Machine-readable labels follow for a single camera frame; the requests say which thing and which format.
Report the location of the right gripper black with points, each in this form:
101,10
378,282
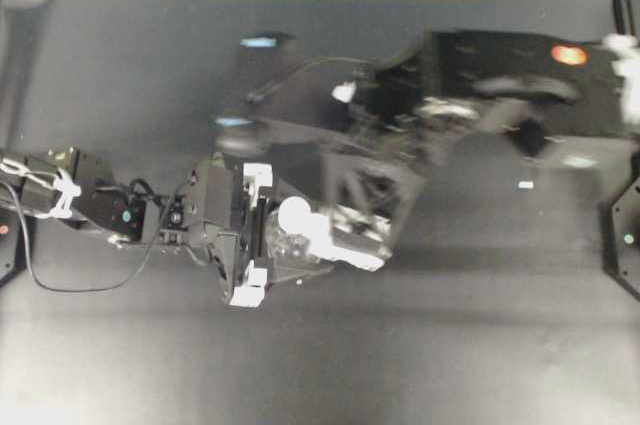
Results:
400,110

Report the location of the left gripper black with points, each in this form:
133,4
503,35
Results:
227,208

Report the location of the white bottle cap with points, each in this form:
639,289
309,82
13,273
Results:
293,213

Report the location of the clear plastic bottle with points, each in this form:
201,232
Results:
287,249

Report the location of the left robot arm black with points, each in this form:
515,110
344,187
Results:
79,191

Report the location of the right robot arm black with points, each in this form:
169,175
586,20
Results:
562,103

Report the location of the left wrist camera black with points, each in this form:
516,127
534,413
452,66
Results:
172,236

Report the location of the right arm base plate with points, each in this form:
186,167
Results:
622,262

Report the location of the black frame rail right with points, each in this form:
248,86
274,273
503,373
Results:
626,17

